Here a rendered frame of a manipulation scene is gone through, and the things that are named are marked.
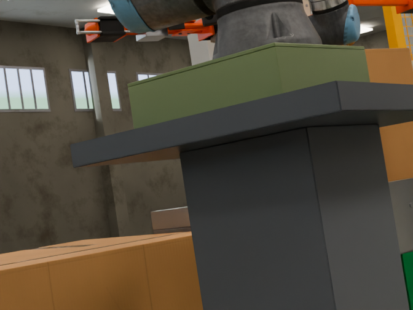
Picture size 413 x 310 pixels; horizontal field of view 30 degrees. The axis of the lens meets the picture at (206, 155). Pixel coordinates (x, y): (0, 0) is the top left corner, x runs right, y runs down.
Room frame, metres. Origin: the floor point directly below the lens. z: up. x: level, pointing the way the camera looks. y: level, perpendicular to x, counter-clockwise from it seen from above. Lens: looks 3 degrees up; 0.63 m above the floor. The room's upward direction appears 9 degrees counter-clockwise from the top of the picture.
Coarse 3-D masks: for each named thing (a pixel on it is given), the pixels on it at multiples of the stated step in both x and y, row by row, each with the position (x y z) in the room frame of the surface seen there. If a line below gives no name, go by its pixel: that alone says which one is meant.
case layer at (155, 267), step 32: (0, 256) 2.39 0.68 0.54; (32, 256) 2.04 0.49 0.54; (64, 256) 1.78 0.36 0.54; (96, 256) 1.75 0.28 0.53; (128, 256) 1.79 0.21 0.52; (160, 256) 1.84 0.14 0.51; (192, 256) 1.88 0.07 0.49; (0, 288) 1.64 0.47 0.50; (32, 288) 1.67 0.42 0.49; (64, 288) 1.71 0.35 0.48; (96, 288) 1.75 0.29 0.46; (128, 288) 1.79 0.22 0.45; (160, 288) 1.83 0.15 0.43; (192, 288) 1.87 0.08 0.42
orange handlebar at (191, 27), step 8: (352, 0) 2.15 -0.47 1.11; (360, 0) 2.15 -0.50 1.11; (368, 0) 2.17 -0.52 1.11; (376, 0) 2.19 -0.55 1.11; (384, 0) 2.20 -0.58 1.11; (392, 0) 2.22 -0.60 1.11; (400, 0) 2.24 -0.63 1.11; (184, 24) 2.12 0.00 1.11; (192, 24) 2.14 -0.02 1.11; (200, 24) 2.15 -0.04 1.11; (168, 32) 2.15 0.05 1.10; (176, 32) 2.16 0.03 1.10; (184, 32) 2.14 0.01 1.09; (192, 32) 2.16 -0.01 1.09; (200, 32) 2.20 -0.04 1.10
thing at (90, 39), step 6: (96, 18) 1.98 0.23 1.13; (90, 24) 2.01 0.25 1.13; (96, 24) 1.98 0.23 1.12; (96, 30) 1.98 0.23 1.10; (90, 36) 2.02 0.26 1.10; (96, 36) 1.99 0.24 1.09; (102, 36) 1.99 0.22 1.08; (108, 36) 2.00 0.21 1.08; (114, 36) 2.02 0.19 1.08; (120, 36) 2.03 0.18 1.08
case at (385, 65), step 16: (400, 48) 2.29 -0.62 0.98; (368, 64) 2.21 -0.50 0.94; (384, 64) 2.25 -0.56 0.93; (400, 64) 2.29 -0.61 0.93; (384, 80) 2.24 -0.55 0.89; (400, 80) 2.28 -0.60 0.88; (384, 128) 2.23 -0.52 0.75; (400, 128) 2.26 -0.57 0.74; (384, 144) 2.22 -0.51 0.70; (400, 144) 2.26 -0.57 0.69; (400, 160) 2.25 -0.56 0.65; (400, 176) 2.24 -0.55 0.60
